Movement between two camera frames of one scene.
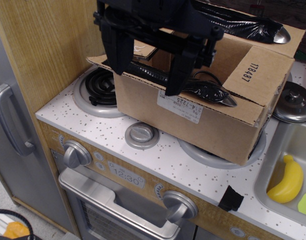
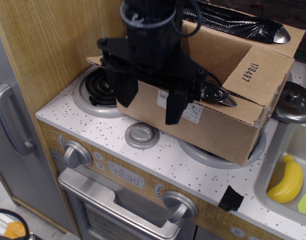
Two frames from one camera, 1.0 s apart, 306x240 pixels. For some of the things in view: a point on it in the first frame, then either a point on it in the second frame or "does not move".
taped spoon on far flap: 245,25 does not move
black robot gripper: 180,27 → 152,49
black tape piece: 231,200 does not move
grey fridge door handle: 2,95 does not move
